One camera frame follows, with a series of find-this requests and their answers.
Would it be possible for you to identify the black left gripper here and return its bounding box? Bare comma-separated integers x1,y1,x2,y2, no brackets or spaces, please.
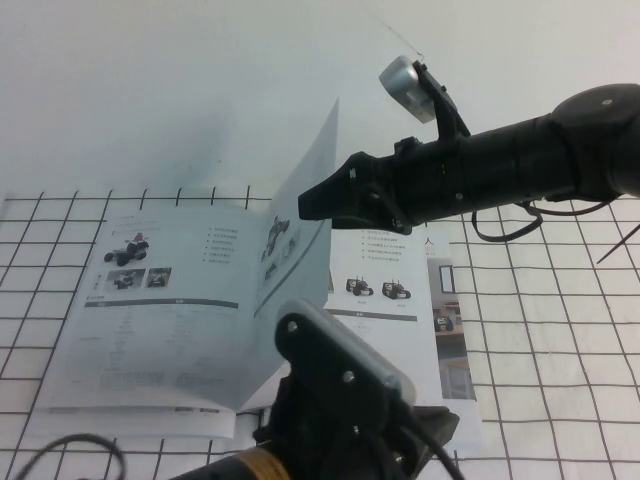
252,369,460,480

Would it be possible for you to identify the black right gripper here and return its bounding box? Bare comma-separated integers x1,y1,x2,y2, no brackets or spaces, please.
298,137,474,236

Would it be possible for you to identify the white product catalogue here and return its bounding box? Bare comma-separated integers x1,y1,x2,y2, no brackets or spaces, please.
37,98,441,416

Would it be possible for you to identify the open book with photo page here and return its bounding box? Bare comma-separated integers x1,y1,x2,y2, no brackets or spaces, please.
34,234,485,454

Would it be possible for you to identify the white black-grid checkered tablecloth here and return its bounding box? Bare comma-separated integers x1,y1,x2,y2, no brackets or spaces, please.
0,174,640,480

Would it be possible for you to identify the black left camera cable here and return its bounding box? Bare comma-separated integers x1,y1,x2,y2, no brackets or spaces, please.
427,439,469,480

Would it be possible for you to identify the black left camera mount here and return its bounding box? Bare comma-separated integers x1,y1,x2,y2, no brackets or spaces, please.
276,299,392,411

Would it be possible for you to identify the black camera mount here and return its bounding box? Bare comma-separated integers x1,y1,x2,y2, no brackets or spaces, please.
276,299,392,411
413,59,472,146

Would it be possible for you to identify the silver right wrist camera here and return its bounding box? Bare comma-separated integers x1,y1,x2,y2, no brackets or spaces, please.
378,56,436,125

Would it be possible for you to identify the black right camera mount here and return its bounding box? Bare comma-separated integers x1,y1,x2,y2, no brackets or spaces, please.
413,59,472,146

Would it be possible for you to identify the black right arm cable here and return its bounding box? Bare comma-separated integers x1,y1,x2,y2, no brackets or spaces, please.
472,197,621,245

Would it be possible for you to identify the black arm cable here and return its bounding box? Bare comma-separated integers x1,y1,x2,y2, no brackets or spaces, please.
0,432,129,480
472,197,621,245

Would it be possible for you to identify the black cable tie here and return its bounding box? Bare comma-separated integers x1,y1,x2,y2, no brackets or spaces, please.
597,219,634,266

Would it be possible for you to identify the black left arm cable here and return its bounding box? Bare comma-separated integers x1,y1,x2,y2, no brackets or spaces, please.
0,432,129,480

